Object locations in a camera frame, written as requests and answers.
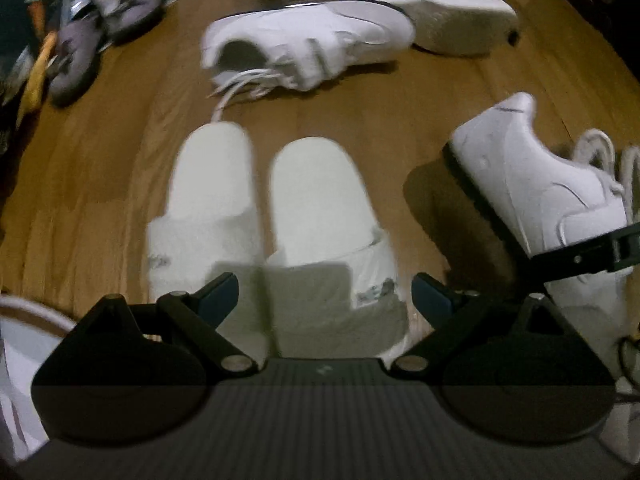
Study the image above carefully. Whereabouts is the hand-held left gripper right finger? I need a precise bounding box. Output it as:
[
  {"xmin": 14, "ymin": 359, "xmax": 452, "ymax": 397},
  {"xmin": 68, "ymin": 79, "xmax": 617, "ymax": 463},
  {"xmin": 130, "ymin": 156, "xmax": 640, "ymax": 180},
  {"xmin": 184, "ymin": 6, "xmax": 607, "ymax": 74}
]
[{"xmin": 390, "ymin": 272, "xmax": 568, "ymax": 376}]

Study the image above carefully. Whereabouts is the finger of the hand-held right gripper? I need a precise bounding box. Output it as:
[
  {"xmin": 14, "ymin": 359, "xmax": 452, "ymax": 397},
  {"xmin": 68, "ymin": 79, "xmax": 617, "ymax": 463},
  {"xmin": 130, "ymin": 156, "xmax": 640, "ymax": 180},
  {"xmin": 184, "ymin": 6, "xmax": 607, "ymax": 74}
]
[{"xmin": 527, "ymin": 222, "xmax": 640, "ymax": 286}]

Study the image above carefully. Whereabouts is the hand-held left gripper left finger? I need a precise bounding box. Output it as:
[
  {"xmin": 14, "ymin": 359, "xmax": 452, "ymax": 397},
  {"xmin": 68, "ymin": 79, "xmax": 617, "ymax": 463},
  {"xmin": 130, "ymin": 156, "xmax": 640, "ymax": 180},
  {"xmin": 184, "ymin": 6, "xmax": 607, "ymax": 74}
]
[{"xmin": 75, "ymin": 272, "xmax": 258, "ymax": 376}]

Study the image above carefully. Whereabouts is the white sneaker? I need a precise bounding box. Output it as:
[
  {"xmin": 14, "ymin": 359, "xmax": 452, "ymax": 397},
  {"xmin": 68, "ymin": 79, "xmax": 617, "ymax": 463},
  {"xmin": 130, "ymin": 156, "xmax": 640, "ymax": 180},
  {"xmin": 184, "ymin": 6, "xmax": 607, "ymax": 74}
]
[
  {"xmin": 200, "ymin": 0, "xmax": 416, "ymax": 123},
  {"xmin": 335, "ymin": 0, "xmax": 521, "ymax": 58},
  {"xmin": 442, "ymin": 91, "xmax": 640, "ymax": 361}
]

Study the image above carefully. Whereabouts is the white slide slipper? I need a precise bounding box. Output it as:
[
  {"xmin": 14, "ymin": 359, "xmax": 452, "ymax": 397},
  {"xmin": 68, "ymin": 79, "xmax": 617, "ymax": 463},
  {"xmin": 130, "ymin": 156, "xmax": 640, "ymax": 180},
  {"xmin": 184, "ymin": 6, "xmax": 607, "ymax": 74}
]
[
  {"xmin": 145, "ymin": 122, "xmax": 271, "ymax": 361},
  {"xmin": 262, "ymin": 136, "xmax": 411, "ymax": 361}
]

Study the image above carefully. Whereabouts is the striped blanket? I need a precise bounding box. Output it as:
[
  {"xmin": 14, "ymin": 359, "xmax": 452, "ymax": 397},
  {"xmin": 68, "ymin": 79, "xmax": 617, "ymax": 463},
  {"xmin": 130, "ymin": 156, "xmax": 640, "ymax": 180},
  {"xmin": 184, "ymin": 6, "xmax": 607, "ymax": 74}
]
[{"xmin": 0, "ymin": 292, "xmax": 76, "ymax": 461}]

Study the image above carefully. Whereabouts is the grey shoe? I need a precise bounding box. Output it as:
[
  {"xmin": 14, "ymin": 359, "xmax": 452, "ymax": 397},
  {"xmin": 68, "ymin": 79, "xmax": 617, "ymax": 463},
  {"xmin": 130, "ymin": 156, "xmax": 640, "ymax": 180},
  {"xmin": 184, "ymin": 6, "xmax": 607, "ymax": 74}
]
[
  {"xmin": 97, "ymin": 0, "xmax": 176, "ymax": 46},
  {"xmin": 47, "ymin": 15, "xmax": 108, "ymax": 108}
]

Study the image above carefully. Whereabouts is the yellow object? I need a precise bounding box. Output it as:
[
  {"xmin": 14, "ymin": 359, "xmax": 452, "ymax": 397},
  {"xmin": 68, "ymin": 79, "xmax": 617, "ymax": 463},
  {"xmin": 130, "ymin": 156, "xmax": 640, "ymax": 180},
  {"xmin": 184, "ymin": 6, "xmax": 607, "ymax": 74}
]
[{"xmin": 17, "ymin": 32, "xmax": 58, "ymax": 126}]

